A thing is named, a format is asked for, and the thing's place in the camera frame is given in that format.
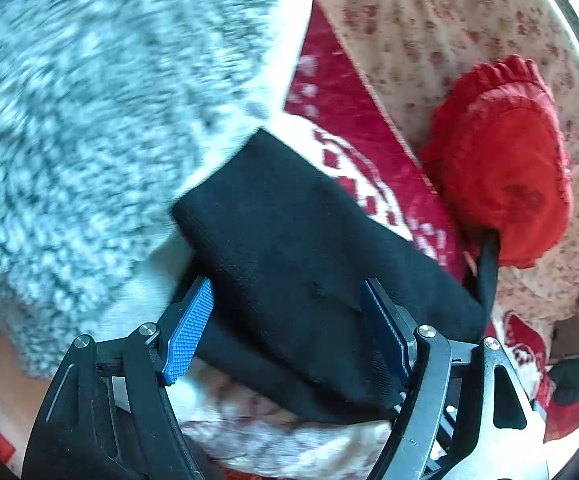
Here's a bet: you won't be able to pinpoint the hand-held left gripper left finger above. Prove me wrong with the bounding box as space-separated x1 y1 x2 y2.
22 275 215 480

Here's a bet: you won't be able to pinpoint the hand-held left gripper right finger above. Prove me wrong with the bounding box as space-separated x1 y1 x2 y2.
359 276 553 480

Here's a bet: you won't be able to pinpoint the black pants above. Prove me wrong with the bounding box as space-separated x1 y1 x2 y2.
172 128 493 426

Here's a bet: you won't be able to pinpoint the red heart-shaped frilled cushion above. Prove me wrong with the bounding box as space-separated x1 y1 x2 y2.
419 55 575 268

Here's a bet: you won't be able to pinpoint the red and white blanket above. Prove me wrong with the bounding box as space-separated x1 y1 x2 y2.
180 0 555 480

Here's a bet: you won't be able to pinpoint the grey fleece garment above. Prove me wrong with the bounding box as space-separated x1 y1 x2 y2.
0 0 315 378

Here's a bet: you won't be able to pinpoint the floral sofa cover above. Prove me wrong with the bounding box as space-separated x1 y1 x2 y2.
309 0 579 323

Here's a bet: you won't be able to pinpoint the black strap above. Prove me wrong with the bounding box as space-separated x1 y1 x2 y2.
472 232 501 311

